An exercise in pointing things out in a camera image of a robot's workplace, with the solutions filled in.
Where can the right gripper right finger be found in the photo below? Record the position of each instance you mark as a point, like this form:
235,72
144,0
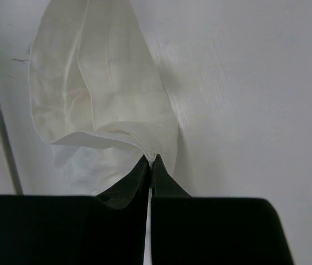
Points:
212,230

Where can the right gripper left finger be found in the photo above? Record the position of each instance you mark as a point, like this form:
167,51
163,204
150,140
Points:
108,228

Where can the white pleated skirt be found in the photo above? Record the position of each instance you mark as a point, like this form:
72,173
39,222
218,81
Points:
96,95

